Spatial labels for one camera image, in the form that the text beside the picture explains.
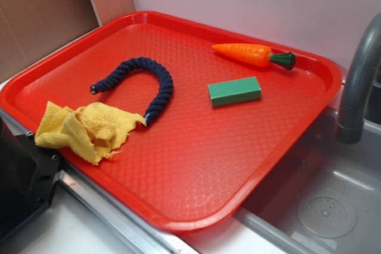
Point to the grey sink faucet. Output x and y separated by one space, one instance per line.
361 95

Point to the grey toy sink basin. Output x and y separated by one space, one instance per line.
322 197

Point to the orange toy carrot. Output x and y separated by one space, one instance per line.
256 55

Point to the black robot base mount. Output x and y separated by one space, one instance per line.
28 178

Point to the brown cardboard panel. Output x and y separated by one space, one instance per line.
32 29

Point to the green rectangular block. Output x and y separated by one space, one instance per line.
234 91

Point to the red plastic tray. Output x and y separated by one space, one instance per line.
197 163

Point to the yellow cloth rag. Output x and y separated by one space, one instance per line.
93 132

